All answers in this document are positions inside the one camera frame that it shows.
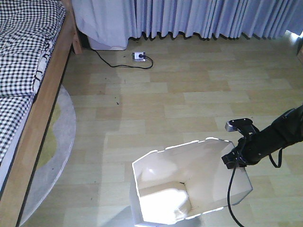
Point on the grey round rug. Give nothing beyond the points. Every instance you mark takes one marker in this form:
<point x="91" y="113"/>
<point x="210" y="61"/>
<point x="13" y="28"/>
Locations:
<point x="54" y="154"/>

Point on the white plastic trash bin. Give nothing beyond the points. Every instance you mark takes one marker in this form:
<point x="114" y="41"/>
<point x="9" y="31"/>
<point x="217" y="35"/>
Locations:
<point x="184" y="181"/>

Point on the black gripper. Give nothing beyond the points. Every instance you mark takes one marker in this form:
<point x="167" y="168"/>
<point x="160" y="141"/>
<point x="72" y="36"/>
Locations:
<point x="247" y="152"/>

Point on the floor power socket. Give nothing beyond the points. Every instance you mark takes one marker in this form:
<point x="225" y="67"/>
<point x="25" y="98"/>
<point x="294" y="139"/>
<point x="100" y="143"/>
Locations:
<point x="139" y="56"/>

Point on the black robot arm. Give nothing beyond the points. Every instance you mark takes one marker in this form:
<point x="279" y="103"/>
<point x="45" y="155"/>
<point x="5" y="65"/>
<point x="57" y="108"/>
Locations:
<point x="284" y="131"/>

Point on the black white checkered bedding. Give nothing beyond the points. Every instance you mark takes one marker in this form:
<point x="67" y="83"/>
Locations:
<point x="28" y="32"/>

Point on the wooden bed frame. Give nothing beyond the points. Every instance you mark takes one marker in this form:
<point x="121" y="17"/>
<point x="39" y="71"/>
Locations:
<point x="23" y="165"/>

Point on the light blue curtain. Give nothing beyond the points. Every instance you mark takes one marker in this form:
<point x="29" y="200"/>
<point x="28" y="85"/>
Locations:
<point x="109" y="24"/>

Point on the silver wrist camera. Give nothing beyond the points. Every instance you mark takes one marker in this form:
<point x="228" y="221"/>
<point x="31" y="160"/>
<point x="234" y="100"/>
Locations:
<point x="234" y="125"/>

